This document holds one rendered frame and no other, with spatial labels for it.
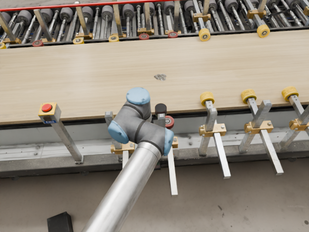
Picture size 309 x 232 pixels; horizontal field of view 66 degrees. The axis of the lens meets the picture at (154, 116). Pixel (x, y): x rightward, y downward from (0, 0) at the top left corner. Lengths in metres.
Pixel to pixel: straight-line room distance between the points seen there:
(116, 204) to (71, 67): 1.30
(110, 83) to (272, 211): 1.63
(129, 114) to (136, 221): 1.36
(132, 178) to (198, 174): 1.56
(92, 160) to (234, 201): 1.25
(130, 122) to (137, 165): 0.18
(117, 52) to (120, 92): 0.41
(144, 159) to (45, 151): 1.14
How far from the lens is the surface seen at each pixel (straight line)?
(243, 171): 2.33
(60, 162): 1.61
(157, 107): 1.18
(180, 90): 1.55
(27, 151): 1.86
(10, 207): 2.48
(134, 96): 0.90
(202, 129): 1.30
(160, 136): 0.80
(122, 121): 0.85
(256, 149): 1.63
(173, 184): 1.26
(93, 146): 1.70
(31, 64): 1.99
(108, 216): 0.67
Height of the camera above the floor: 2.04
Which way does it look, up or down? 53 degrees down
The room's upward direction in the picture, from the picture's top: 3 degrees counter-clockwise
